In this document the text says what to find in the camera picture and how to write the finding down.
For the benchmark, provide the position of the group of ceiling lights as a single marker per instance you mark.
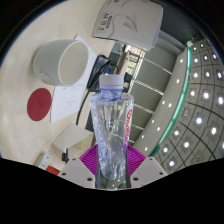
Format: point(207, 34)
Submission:
point(199, 120)

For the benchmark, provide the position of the white paper sheet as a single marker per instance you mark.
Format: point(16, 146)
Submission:
point(66, 103)

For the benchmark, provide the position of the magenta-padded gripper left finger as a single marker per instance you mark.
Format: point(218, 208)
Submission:
point(88, 160)

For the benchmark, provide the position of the black desk device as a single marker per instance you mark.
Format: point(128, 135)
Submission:
point(100, 70)

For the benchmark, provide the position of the white printed paper carton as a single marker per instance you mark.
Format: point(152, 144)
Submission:
point(128, 20)

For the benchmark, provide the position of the clear plastic water bottle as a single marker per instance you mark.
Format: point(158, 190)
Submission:
point(111, 133)

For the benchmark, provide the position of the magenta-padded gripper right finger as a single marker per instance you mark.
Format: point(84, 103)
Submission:
point(135, 161)

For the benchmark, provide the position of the white ceramic mug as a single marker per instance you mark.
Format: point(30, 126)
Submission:
point(71, 63)

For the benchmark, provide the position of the flat round red coaster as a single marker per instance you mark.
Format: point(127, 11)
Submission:
point(39, 104)

